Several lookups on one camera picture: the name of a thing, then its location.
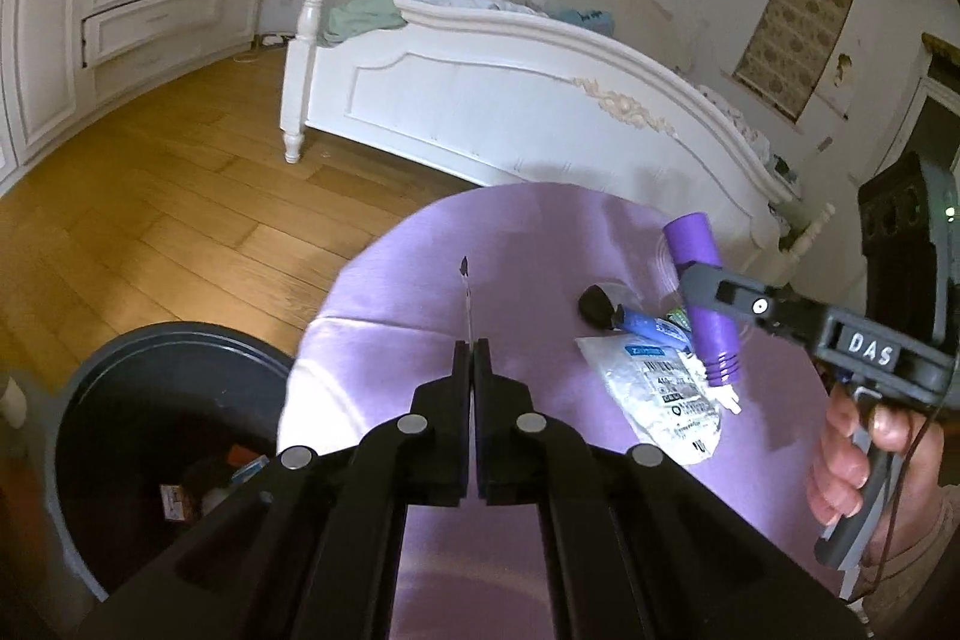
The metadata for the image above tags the person's right hand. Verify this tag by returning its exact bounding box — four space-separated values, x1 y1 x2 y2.
808 377 940 526

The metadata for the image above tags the patterned window blind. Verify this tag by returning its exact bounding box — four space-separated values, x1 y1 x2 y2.
733 0 857 121

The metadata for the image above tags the clear labelled plastic bag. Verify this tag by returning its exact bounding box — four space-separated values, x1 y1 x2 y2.
575 335 726 466

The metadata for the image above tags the purple cylindrical tube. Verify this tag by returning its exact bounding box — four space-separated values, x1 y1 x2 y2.
662 212 746 387

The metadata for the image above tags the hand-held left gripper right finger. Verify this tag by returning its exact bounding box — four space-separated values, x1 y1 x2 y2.
475 340 872 640

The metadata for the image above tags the green blanket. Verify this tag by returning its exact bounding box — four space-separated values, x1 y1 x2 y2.
322 0 407 49

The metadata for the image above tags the white wooden bed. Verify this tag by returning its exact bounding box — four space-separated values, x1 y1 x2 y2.
280 0 838 271

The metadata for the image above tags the purple tablecloth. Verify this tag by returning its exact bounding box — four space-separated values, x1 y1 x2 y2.
277 184 857 640

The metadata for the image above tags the thin clear straw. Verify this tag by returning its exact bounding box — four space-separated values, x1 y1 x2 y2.
458 256 476 345

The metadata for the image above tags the dark grey trash bin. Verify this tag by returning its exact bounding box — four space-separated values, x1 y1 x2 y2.
45 322 302 605

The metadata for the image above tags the thin black cable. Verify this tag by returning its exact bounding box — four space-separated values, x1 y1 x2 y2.
877 407 947 582

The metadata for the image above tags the black cap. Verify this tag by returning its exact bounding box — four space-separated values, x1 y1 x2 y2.
577 284 620 330

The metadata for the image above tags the white door frame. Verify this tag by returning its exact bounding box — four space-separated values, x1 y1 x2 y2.
891 32 960 180

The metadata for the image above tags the blue garment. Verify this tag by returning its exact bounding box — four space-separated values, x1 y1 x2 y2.
558 5 617 38

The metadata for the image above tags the blue white milk carton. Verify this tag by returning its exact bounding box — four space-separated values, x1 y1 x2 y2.
230 454 272 486

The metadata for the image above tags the person's right forearm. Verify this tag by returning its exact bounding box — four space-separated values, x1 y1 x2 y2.
855 430 960 615

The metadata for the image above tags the white wardrobe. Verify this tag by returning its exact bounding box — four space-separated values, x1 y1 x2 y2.
0 0 302 191

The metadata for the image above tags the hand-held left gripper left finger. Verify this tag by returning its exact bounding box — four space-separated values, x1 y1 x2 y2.
75 340 476 640

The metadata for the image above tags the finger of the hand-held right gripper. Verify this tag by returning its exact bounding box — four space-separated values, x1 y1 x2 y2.
678 261 826 350

